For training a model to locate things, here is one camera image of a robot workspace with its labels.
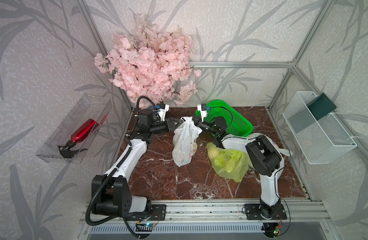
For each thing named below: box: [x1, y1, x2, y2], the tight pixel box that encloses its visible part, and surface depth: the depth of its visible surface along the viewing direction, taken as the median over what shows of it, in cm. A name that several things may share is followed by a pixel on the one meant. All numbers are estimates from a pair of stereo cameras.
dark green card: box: [306, 92, 337, 121], surface depth 73 cm
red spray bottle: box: [56, 118, 96, 159], surface depth 63 cm
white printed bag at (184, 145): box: [172, 116, 203, 168], surface depth 80 cm
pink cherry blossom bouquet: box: [94, 14, 202, 108], surface depth 75 cm
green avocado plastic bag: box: [206, 142, 254, 183], surface depth 85 cm
